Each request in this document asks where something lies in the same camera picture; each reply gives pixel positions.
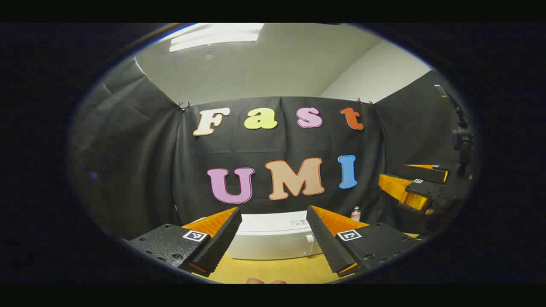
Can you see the black backdrop cloth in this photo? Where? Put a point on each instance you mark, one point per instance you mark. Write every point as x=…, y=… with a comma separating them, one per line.
x=277, y=143

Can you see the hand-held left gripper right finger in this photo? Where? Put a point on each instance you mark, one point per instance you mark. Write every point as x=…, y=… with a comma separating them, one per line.
x=326, y=243

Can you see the white microwave oven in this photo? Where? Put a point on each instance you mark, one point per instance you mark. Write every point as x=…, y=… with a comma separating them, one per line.
x=273, y=245

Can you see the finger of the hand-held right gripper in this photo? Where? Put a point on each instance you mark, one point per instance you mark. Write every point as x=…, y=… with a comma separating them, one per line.
x=426, y=189
x=426, y=172

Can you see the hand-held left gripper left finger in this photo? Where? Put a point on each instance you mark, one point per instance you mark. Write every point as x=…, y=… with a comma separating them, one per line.
x=217, y=245

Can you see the small red label bottle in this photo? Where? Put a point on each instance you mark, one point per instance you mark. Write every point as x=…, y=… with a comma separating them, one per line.
x=355, y=215

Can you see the ceiling light panel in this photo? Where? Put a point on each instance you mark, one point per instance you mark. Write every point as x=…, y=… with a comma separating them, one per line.
x=213, y=38

